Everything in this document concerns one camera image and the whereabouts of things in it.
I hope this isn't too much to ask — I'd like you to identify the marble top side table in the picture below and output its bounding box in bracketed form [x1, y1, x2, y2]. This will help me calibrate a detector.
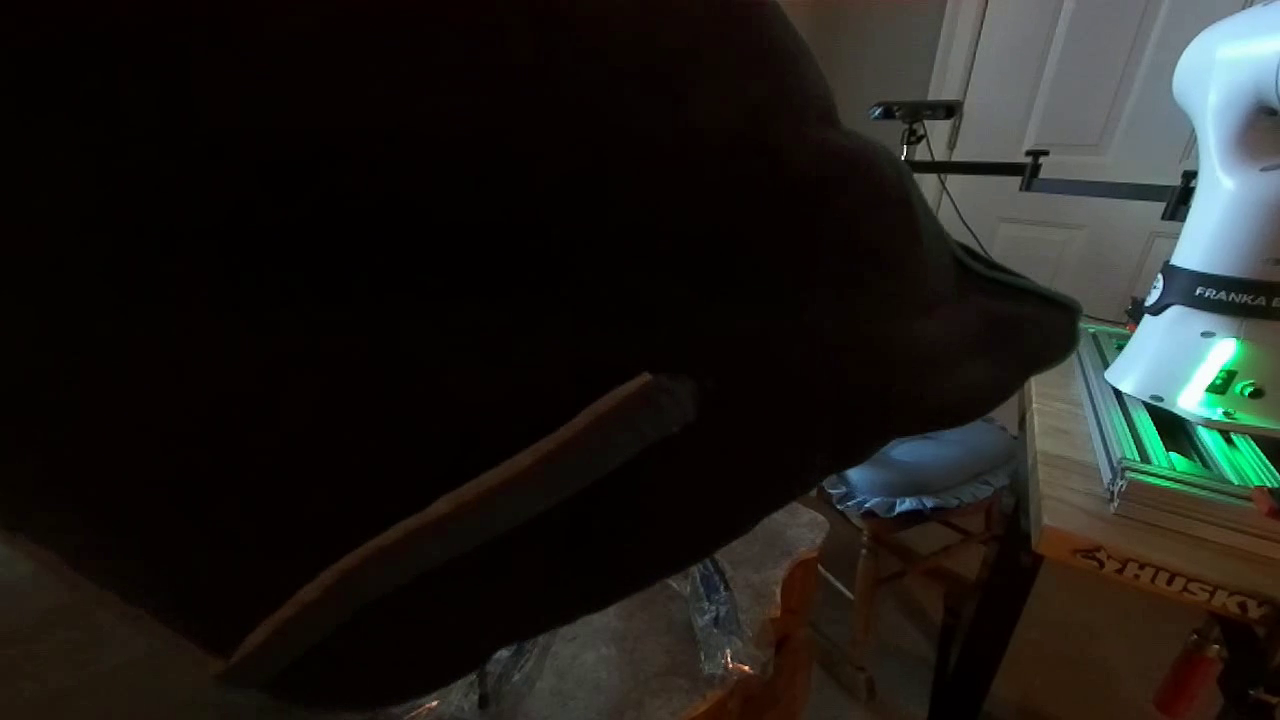
[396, 500, 833, 720]

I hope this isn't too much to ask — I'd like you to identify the small plastic bag blue item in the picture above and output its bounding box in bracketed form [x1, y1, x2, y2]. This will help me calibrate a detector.
[677, 554, 751, 670]

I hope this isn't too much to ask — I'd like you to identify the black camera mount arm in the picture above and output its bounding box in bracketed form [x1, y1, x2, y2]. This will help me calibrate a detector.
[893, 120, 1200, 223]

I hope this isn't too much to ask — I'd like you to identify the thin black camera cable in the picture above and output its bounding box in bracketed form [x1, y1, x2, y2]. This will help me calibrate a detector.
[924, 163, 986, 264]

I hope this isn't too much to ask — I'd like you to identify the dark blue pillow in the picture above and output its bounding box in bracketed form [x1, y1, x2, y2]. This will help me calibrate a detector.
[0, 0, 1085, 717]

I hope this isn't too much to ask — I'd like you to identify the green lit aluminium base rail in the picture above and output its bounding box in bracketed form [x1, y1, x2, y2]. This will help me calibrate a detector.
[1078, 321, 1280, 513]

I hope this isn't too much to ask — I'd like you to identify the white panel door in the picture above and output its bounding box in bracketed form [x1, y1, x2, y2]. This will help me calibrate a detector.
[918, 0, 1255, 333]

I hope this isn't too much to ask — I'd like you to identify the red tool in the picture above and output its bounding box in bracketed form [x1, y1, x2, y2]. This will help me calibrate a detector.
[1152, 614, 1233, 720]

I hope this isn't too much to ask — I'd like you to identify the black stereo camera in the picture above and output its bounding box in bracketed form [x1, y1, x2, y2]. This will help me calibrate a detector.
[873, 94, 969, 127]

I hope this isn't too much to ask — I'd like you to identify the Husky workbench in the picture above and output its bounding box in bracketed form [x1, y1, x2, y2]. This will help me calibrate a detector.
[924, 328, 1280, 720]

